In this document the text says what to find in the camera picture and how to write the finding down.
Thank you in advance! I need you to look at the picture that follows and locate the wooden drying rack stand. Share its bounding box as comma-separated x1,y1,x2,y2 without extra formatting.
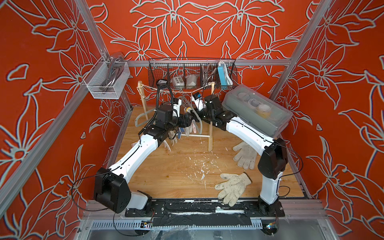
135,81,215,151

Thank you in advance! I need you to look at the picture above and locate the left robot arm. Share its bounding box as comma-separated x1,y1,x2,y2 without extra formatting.
94,96,199,214

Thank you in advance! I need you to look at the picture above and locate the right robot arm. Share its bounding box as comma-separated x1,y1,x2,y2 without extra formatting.
192,94,289,208

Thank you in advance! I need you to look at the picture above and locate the pink clothespin clip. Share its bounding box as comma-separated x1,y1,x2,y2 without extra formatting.
191,120,197,134

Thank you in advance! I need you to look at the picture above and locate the white dice block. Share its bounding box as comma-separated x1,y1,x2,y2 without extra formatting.
171,76,185,89

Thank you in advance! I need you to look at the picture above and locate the light blue box in basket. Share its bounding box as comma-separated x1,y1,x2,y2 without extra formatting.
217,61,233,86

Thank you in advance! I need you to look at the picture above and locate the dirty white glove right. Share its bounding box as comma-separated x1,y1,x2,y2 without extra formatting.
233,142,258,170

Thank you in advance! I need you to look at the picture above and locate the dirty white glove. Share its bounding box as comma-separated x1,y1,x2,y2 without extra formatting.
233,142,258,170
215,173,252,207

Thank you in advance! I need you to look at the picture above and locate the grey plastic storage box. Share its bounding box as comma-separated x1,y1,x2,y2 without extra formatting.
222,85,293,138

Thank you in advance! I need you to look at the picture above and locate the dirty white glove front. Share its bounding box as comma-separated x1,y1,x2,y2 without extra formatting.
215,173,252,207

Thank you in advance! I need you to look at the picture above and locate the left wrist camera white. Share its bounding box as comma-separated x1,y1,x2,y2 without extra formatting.
173,98,182,117

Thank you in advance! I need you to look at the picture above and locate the metal flexible hose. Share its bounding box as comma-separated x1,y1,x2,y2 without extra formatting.
200,63,218,88

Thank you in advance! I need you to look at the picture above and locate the black wire basket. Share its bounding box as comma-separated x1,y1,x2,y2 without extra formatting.
148,57,239,90

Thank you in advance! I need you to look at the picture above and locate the clear plastic wall bin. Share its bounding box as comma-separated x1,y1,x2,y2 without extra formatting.
83,57,131,100

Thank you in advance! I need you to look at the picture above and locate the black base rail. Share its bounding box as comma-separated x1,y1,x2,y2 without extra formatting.
125,198,285,229

